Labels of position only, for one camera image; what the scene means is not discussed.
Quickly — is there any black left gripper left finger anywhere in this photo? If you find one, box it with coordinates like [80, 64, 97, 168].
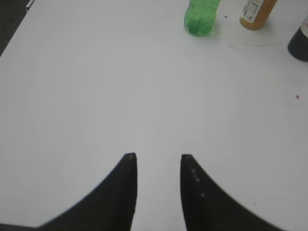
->
[0, 153, 138, 231]

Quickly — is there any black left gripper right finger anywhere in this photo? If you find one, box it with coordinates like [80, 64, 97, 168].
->
[180, 154, 308, 231]

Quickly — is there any dark red wine bottle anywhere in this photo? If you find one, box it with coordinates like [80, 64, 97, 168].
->
[287, 17, 308, 62]

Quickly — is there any green plastic soda bottle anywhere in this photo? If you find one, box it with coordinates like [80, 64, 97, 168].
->
[184, 0, 220, 37]

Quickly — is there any orange juice bottle white cap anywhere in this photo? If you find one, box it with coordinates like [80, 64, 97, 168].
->
[240, 0, 277, 30]

